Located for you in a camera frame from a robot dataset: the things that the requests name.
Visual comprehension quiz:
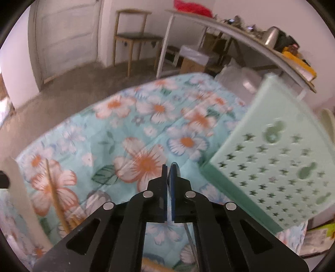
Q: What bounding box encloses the wooden chair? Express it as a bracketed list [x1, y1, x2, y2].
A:
[113, 9, 164, 77]

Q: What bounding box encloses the red cloth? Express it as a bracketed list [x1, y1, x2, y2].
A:
[174, 0, 212, 17]

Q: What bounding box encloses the white flat utensil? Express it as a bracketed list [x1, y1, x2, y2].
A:
[0, 156, 53, 251]

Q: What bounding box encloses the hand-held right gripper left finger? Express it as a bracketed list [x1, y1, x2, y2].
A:
[33, 165, 168, 272]

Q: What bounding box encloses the printed paper packaging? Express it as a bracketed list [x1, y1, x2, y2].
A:
[300, 222, 331, 258]

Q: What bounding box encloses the clear plastic bag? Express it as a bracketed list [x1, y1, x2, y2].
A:
[215, 64, 262, 101]

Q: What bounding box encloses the white table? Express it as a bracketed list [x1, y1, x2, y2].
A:
[156, 9, 317, 101]

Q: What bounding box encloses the black bag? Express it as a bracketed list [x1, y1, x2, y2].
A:
[275, 30, 300, 53]

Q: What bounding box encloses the white door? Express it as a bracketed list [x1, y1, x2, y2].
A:
[29, 0, 102, 91]

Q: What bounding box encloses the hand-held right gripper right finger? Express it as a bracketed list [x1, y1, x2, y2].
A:
[169, 163, 308, 272]

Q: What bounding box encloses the small cardboard box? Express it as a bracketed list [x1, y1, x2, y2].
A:
[179, 57, 206, 75]

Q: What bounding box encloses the green perforated plastic basket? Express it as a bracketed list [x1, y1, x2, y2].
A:
[200, 73, 333, 234]

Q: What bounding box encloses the metal kettle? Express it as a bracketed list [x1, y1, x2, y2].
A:
[263, 26, 280, 49]

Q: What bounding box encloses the floral blanket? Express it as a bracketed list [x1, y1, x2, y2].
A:
[0, 73, 309, 272]

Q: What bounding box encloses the white storage box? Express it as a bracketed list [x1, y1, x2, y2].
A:
[179, 45, 218, 66]

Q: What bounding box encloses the wooden chopstick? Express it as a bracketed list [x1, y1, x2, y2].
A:
[46, 158, 71, 233]

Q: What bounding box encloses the yellow box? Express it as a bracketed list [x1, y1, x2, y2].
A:
[283, 51, 317, 80]

